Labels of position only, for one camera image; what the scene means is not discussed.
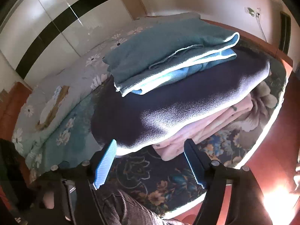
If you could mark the red wooden headboard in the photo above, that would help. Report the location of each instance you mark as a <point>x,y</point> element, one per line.
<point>11,104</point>

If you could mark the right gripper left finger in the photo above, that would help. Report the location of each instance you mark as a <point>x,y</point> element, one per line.
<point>68,195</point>

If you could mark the dark navy folded garment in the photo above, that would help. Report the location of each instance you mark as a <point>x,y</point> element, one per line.
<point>136,121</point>

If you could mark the wall socket with cable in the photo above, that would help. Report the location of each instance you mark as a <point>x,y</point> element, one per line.
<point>256,15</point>

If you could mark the grey daisy print duvet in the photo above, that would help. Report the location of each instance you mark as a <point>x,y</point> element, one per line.
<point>58,93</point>

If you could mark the grey trouser leg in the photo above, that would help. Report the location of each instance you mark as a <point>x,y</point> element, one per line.
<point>120,208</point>

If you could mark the dark floral bed sheet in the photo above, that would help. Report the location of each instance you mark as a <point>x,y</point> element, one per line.
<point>163,186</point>

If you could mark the blue knit sweater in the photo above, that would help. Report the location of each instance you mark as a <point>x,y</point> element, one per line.
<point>171,49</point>

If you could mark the white wardrobe with black stripe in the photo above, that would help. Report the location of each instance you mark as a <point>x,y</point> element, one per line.
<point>39,37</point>

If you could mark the pink folded garment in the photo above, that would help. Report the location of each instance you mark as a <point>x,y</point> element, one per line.
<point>202,129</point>

